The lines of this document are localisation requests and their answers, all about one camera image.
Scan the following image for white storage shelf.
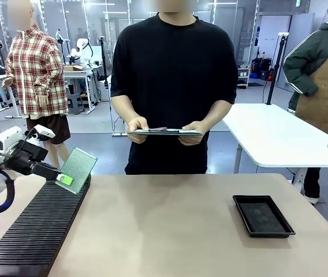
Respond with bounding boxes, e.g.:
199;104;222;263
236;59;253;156
237;67;252;88

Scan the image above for green perforated PCB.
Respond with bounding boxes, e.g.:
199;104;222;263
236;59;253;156
54;147;99;195

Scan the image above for person's right hand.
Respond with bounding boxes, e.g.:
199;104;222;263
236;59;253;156
125;116;150;144

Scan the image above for black camera stand pole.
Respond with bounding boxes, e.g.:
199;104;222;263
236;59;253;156
266;32;289;106

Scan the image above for person's left hand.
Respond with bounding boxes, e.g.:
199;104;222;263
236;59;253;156
178;121;211;146

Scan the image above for person in brown apron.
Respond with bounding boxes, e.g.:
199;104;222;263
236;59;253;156
282;0;328;205

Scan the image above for white background desk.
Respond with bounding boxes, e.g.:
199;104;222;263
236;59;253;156
62;63;105;115

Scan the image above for grey clipboard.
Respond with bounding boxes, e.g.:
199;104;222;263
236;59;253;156
127;128;204;137

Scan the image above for cardboard box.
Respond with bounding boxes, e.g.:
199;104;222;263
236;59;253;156
63;65;87;73

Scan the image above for mannequin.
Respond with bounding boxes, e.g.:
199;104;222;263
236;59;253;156
1;0;71;194

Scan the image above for black plastic tray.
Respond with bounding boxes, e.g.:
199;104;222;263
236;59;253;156
232;194;296;238

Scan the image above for thin black tripod stand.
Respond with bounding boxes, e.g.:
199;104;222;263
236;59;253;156
98;35;110;102

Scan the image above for person's left forearm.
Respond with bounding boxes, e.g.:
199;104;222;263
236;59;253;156
202;99;234;128

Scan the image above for grey step stool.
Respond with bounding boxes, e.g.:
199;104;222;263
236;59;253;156
65;92;85;116

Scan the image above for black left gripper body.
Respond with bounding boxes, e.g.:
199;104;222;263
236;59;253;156
6;140;49;176

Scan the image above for black slotted PCB rack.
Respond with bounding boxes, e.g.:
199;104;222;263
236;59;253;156
0;173;92;277

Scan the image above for person in black t-shirt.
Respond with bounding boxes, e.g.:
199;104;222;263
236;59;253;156
110;11;238;175

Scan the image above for red plaid shirt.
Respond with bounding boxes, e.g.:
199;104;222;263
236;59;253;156
4;23;70;117

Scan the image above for person's right forearm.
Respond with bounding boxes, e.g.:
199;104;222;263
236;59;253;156
111;94;142;128

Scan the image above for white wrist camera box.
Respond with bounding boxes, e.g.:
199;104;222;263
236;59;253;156
33;124;56;140

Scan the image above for brown shorts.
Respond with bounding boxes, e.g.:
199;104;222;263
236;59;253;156
26;114;72;145

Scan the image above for white side table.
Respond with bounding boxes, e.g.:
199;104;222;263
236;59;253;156
221;103;328;193

